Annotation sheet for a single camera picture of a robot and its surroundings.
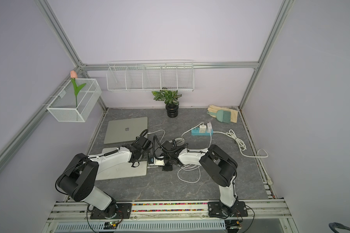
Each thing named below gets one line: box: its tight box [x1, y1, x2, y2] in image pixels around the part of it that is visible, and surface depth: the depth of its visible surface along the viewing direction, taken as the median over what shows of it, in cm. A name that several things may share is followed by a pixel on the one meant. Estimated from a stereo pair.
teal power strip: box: [191, 127, 214, 136], surface depth 104 cm
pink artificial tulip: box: [70, 70, 87, 108], surface depth 86 cm
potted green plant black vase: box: [151, 86, 183, 118], surface depth 98 cm
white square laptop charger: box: [199, 124, 207, 134], surface depth 101 cm
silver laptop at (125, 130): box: [103, 116, 148, 145], surface depth 111 cm
